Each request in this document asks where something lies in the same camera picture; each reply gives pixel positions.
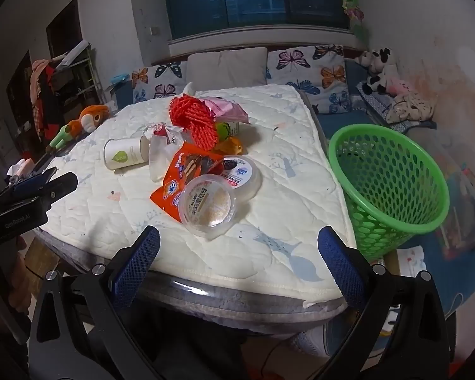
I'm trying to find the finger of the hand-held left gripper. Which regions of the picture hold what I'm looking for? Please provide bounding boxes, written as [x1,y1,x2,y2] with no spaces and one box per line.
[22,172,79,211]
[0,166,58,202]

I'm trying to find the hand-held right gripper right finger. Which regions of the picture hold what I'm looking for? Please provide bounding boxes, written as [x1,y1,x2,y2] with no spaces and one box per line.
[317,225,456,380]

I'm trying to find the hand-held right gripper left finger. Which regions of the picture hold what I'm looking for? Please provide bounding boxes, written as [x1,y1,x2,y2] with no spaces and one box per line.
[28,225,161,380]

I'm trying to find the white paper cup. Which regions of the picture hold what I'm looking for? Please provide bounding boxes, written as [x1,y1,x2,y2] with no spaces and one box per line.
[104,136,150,171]

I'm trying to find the orange snack wrapper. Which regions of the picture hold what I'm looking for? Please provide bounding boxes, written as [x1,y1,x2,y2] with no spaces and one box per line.
[149,144,226,222]

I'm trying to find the clear lidded pudding cup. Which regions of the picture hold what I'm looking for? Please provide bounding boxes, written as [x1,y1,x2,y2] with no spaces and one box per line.
[178,174,238,240]

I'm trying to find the green plastic mesh basket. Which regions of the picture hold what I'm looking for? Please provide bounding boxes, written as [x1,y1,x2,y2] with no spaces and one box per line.
[328,124,451,262]

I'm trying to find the clear plastic bottle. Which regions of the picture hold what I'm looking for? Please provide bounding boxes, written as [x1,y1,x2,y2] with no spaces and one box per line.
[148,132,179,183]

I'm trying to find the white candy wrapper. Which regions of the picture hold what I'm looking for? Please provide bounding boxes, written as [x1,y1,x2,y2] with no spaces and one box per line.
[152,123,191,143]

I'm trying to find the white pudding cup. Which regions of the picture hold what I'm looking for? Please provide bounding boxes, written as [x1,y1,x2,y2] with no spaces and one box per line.
[214,154,263,202]

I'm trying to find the red foam fruit net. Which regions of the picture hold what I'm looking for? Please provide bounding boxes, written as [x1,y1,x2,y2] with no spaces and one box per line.
[169,94,219,152]

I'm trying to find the orange peel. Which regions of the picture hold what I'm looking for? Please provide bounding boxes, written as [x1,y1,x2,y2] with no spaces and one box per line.
[214,136,247,156]

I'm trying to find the green drink carton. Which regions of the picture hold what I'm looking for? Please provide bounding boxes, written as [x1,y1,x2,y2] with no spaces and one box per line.
[216,121,240,141]

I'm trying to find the pink snack packet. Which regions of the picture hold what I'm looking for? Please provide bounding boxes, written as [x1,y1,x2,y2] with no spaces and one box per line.
[204,97,249,123]

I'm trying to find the brown cardboard box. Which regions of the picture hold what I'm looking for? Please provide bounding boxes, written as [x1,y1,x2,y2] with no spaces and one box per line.
[24,241,60,282]

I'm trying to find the green toy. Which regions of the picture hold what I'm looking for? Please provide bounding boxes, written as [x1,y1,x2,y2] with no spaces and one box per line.
[45,124,80,153]

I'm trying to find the person's grey shoe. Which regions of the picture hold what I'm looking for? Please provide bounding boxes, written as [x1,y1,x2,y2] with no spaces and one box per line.
[289,317,341,359]

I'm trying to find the orange plush toy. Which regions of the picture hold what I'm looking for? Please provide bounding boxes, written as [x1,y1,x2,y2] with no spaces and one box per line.
[65,105,109,135]

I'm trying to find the grey table cover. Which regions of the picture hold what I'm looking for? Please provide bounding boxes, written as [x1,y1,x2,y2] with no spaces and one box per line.
[35,230,349,329]

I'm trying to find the hanging clothes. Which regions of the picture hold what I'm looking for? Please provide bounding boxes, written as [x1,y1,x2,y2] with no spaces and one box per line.
[28,59,58,139]

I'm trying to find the metal shelf rack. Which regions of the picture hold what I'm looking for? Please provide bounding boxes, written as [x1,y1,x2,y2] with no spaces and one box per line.
[29,41,104,143]

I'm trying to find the white quilted blanket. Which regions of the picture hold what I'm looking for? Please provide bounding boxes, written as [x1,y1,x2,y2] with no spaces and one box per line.
[37,86,359,301]

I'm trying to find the clear plastic storage box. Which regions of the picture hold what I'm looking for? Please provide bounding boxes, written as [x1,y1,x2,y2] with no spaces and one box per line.
[415,130,475,254]

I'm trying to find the small butterfly print pillow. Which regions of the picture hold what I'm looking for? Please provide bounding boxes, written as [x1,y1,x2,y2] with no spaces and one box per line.
[132,61,187,104]

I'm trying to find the blue sofa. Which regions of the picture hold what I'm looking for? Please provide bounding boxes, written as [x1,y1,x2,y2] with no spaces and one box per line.
[313,61,438,131]

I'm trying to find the pile of colourful toys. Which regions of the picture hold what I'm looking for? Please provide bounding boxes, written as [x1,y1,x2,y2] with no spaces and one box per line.
[439,154,475,254]

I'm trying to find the blue checked blanket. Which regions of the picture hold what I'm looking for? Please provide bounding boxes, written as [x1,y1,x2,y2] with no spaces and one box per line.
[350,87,438,131]

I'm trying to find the beige spotted plush toy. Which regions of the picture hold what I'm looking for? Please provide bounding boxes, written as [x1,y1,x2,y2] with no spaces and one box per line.
[386,92,436,124]

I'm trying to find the pink plush toy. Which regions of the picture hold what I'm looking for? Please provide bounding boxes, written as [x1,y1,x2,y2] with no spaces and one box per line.
[384,75,414,96]

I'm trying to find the large butterfly print pillow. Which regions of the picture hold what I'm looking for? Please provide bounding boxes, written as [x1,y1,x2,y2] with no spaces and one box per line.
[266,44,353,115]

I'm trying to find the beige pillow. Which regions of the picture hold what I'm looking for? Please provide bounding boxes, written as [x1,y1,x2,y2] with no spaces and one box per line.
[186,47,268,91]

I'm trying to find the black and white cow plush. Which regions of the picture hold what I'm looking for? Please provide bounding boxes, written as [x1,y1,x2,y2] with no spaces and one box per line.
[356,47,398,96]

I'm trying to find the window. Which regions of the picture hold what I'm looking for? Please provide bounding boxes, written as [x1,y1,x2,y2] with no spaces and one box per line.
[164,0,349,40]

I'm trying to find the colourful hanging decoration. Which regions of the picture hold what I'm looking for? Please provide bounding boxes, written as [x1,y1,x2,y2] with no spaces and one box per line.
[341,0,370,46]

